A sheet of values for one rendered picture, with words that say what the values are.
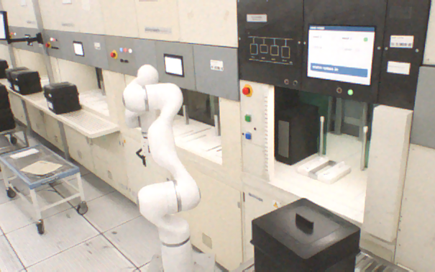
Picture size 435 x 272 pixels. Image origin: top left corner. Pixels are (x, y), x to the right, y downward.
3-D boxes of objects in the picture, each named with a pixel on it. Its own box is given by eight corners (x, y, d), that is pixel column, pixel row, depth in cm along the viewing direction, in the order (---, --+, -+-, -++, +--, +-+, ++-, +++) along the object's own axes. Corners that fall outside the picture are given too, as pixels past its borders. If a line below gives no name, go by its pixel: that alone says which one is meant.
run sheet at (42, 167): (18, 170, 332) (18, 168, 331) (41, 160, 351) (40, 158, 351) (41, 176, 318) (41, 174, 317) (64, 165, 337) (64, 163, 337)
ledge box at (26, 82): (12, 92, 469) (7, 71, 460) (35, 88, 487) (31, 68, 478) (21, 96, 448) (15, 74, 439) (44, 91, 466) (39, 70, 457)
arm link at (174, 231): (193, 242, 143) (188, 187, 134) (144, 254, 138) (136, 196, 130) (187, 225, 154) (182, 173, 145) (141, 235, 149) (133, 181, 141)
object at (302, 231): (249, 242, 147) (248, 213, 142) (303, 216, 161) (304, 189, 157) (303, 286, 123) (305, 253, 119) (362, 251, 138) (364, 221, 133)
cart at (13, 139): (-25, 152, 505) (-36, 118, 488) (17, 142, 537) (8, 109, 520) (-10, 174, 437) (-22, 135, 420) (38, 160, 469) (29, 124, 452)
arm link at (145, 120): (140, 133, 187) (159, 131, 189) (136, 108, 183) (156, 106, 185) (139, 128, 195) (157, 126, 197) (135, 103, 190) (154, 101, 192)
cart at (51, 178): (4, 198, 383) (-9, 154, 366) (55, 179, 415) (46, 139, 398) (39, 237, 315) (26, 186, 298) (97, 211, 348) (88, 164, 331)
